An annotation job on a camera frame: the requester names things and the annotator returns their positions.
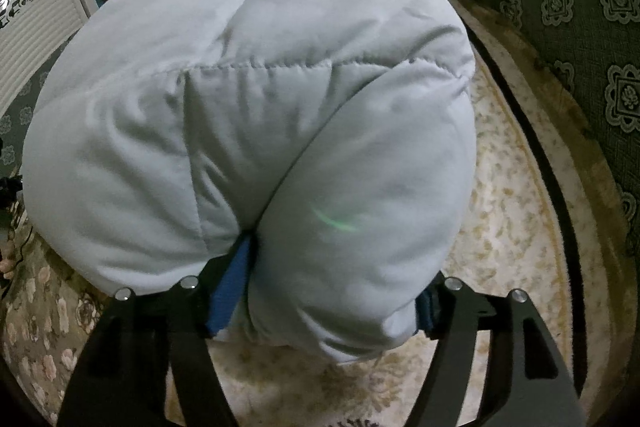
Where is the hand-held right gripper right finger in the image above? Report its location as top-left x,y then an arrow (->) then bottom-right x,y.
410,273 -> 587,427

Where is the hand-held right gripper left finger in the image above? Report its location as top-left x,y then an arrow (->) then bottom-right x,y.
55,238 -> 254,427

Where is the white puffy jacket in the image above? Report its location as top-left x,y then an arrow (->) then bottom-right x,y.
22,0 -> 477,366

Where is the white ribbed headboard panel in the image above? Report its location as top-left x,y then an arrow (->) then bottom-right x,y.
0,0 -> 102,118

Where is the black cable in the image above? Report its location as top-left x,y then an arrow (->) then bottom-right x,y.
0,176 -> 37,304

